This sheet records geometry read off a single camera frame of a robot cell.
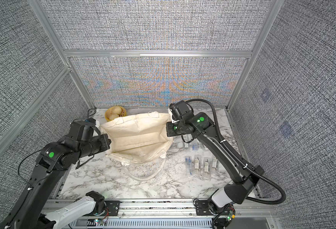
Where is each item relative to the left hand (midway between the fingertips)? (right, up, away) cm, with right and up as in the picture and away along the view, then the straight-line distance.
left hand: (114, 139), depth 65 cm
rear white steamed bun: (-14, +17, +44) cm, 49 cm away
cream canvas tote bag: (+5, -3, +29) cm, 29 cm away
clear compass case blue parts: (+38, -19, +25) cm, 49 cm away
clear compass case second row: (+43, -19, +22) cm, 52 cm away
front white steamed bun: (-15, +12, +39) cm, 43 cm away
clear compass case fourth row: (+54, -18, +23) cm, 61 cm away
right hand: (+25, +6, +5) cm, 26 cm away
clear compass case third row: (+48, -20, +20) cm, 56 cm away
